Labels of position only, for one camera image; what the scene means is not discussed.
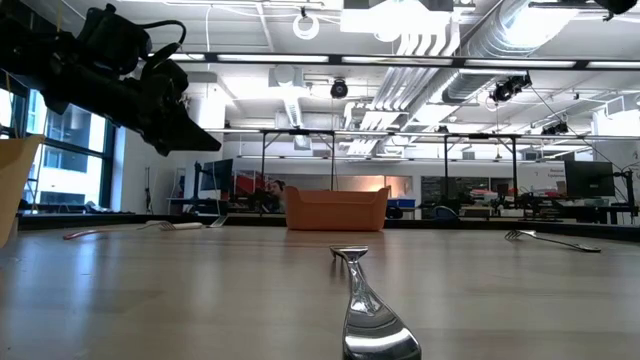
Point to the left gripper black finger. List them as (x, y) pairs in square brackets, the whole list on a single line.
[(167, 146), (185, 130)]

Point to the all-metal silver fork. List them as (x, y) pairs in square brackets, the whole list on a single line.
[(372, 325), (520, 234)]

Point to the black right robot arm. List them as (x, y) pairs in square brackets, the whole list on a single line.
[(617, 5)]

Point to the black computer monitor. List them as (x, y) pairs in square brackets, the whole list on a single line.
[(590, 177), (217, 175)]

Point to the large window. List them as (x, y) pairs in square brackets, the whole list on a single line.
[(75, 150)]

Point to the person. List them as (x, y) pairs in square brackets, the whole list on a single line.
[(276, 189)]

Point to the yellow plastic bin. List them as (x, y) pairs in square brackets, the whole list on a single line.
[(15, 185)]

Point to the overhead black light bar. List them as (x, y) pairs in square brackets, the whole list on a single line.
[(335, 59)]

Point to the orange plastic bin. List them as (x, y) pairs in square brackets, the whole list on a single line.
[(332, 212)]

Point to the blue storage box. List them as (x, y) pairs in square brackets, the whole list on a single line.
[(400, 203)]

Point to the black background rig frame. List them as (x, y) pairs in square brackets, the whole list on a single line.
[(514, 170), (263, 165)]

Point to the black aluminium table frame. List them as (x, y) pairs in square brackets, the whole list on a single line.
[(75, 220)]

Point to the black hanging camera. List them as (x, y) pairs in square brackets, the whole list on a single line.
[(339, 89)]

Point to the silver ventilation duct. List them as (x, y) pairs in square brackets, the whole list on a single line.
[(500, 40)]

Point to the black ceiling camera cluster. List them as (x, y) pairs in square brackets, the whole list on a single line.
[(510, 88), (555, 128)]

